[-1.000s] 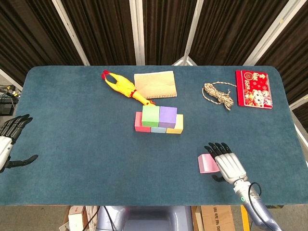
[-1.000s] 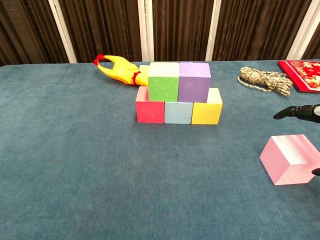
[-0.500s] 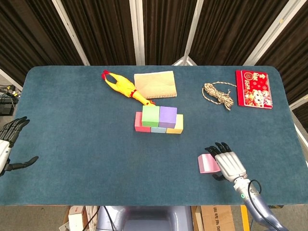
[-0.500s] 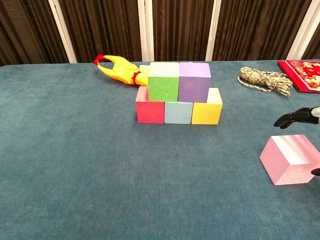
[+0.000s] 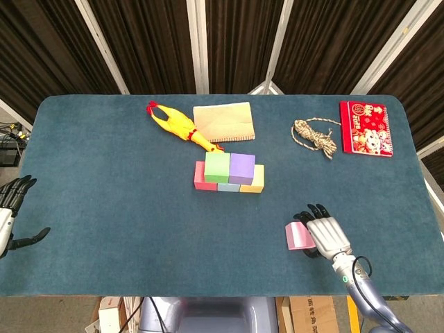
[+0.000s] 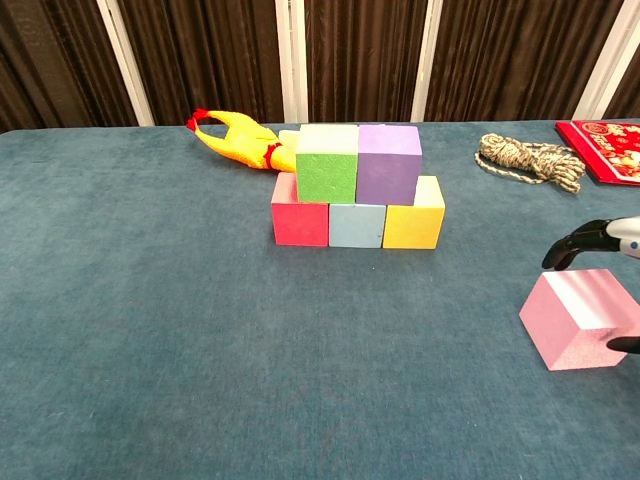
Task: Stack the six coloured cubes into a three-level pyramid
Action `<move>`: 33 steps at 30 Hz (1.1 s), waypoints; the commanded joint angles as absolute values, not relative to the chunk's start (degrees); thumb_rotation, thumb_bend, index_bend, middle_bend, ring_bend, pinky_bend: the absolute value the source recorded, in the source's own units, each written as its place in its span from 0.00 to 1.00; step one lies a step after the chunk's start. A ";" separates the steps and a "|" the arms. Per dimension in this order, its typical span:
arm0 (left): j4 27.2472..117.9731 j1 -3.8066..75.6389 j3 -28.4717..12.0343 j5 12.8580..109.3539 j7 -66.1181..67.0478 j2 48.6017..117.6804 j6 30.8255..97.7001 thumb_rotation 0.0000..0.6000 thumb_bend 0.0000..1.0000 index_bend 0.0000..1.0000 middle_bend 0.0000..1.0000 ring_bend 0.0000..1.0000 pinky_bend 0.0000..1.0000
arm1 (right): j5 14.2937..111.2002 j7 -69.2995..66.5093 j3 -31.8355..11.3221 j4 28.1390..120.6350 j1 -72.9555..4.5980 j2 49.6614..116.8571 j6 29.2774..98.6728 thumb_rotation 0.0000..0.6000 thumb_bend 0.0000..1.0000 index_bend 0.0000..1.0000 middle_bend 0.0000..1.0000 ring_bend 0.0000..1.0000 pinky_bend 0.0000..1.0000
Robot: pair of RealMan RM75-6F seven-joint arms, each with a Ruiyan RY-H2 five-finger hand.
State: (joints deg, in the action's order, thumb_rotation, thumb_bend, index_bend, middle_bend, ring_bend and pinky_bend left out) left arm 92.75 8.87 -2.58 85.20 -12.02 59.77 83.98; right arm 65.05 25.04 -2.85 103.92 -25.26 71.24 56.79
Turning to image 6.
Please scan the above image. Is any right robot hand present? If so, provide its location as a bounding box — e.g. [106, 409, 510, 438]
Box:
[541, 215, 640, 355]

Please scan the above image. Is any pink foam cube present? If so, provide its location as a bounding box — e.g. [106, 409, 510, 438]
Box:
[518, 268, 640, 372]

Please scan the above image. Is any yellow foam cube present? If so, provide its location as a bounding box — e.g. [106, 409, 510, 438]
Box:
[382, 174, 446, 250]

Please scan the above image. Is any purple foam cube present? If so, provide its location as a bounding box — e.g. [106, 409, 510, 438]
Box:
[355, 124, 424, 206]

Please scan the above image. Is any green foam cube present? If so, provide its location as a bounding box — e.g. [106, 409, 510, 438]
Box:
[295, 123, 361, 204]

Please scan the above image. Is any red foam cube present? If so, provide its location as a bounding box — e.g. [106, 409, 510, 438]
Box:
[270, 172, 331, 248]

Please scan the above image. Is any red festive spiral calendar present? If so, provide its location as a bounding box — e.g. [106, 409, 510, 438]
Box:
[554, 119, 640, 187]

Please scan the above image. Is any light blue foam cube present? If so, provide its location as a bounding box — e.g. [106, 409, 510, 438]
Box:
[328, 201, 388, 250]

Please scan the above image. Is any teal felt table cloth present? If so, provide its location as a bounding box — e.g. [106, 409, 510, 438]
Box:
[0, 119, 640, 480]

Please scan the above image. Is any yellow rubber chicken toy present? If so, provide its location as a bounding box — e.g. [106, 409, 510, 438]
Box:
[187, 107, 297, 174]

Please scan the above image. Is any coiled beige rope bundle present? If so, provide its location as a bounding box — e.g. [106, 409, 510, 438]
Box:
[473, 132, 587, 195]

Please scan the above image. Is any white frame post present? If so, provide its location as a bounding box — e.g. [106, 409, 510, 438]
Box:
[96, 0, 155, 127]
[274, 0, 310, 124]
[410, 0, 445, 123]
[574, 0, 630, 121]

